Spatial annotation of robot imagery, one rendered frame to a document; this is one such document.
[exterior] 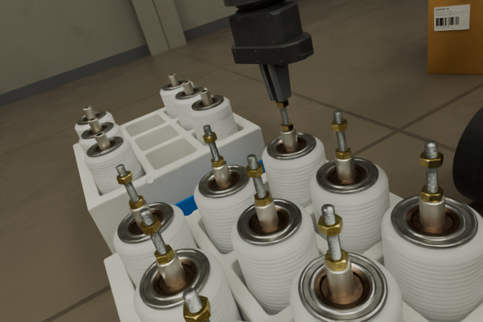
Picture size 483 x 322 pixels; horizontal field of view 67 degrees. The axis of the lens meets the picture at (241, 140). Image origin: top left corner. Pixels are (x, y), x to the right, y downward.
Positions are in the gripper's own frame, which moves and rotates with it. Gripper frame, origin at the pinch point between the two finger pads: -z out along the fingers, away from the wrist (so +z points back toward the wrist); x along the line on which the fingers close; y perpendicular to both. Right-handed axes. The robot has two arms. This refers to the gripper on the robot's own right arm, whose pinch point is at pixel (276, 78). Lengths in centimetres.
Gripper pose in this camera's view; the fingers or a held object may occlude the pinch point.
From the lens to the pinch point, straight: 51.3
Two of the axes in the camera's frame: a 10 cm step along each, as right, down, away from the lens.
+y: 6.8, -4.8, 5.6
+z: -2.5, -8.6, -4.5
